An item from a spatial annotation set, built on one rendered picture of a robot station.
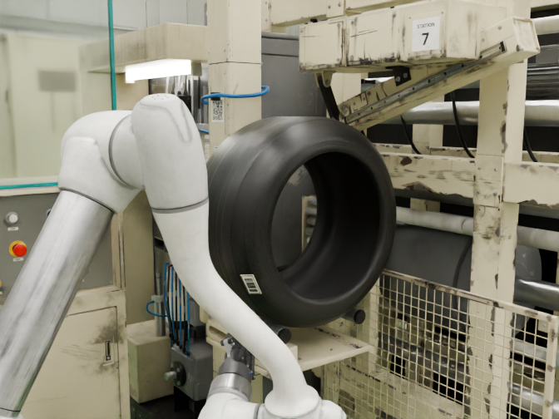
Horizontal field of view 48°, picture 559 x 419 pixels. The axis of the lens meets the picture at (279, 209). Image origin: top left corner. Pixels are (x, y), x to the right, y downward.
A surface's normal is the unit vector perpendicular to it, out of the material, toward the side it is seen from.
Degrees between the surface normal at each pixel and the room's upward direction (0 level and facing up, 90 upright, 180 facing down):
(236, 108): 90
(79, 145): 64
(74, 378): 90
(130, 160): 100
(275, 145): 53
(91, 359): 90
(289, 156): 81
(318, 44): 90
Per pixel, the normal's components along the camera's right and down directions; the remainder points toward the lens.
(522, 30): 0.56, -0.19
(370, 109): -0.81, 0.09
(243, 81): 0.59, 0.12
